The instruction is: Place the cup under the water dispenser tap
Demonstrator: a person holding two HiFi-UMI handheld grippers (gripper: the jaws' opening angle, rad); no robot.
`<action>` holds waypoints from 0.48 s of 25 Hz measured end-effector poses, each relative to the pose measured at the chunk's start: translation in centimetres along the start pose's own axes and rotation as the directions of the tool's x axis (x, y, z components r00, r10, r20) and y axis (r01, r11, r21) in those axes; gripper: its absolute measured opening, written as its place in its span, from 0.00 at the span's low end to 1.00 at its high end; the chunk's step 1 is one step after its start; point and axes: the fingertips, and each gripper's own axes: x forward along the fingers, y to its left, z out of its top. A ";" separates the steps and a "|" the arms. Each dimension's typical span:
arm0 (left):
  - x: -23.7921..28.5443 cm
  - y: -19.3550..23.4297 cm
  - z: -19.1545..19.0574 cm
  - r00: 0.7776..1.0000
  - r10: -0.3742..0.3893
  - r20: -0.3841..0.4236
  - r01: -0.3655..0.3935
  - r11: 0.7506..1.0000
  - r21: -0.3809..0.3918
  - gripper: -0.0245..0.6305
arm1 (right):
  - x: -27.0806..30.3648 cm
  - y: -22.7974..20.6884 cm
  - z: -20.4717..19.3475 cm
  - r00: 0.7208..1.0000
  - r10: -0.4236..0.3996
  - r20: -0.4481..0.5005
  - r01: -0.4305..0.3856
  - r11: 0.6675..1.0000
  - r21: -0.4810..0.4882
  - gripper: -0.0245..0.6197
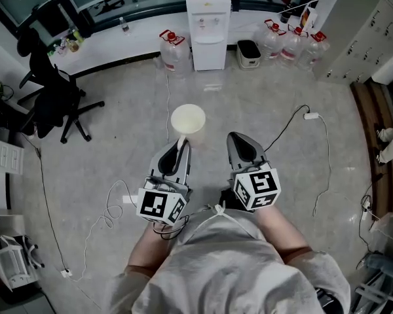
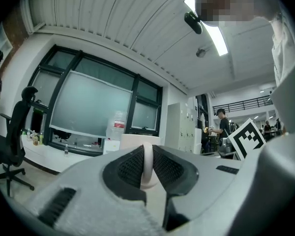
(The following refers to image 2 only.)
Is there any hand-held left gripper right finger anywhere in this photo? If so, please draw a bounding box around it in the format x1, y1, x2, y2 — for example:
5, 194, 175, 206
152, 145, 200, 232

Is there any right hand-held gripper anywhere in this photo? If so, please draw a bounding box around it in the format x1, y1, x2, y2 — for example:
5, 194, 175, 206
218, 118, 266, 161

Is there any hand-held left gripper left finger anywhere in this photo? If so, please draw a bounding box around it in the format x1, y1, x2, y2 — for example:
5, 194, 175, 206
102, 146, 148, 206

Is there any white cup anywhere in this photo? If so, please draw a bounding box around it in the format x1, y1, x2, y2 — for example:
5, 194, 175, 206
119, 133, 162, 191

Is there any white water dispenser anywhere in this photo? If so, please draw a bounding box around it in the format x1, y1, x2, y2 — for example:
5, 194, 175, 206
102, 139, 121, 155

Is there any clear water jug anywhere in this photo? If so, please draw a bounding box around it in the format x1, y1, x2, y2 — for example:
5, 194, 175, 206
105, 110, 128, 142

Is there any black balcony railing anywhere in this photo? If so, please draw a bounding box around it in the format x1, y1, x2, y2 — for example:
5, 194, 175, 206
212, 95, 274, 114

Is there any white locker cabinet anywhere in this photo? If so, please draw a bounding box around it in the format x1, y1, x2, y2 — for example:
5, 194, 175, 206
167, 102, 203, 154

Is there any black framed window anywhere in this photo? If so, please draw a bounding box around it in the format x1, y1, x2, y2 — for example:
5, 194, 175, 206
26, 44, 163, 157

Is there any frosted window screen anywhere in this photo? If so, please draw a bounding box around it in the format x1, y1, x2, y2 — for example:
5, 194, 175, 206
49, 69, 134, 139

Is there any person's white shirt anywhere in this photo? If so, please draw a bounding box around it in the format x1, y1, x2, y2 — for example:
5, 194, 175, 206
269, 15, 295, 88

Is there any round ceiling detector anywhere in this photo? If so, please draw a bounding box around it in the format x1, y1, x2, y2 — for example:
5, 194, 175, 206
195, 46, 211, 58

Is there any long ceiling light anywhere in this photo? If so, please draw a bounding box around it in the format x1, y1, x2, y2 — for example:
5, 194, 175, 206
183, 0, 229, 57

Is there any black office chair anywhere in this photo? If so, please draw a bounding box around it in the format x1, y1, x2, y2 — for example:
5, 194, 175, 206
0, 86, 39, 198

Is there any person's head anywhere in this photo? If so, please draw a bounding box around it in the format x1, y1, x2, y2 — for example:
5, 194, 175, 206
200, 0, 283, 28

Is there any black head-worn camera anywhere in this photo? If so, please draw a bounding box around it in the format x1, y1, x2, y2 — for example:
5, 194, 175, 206
183, 0, 208, 35

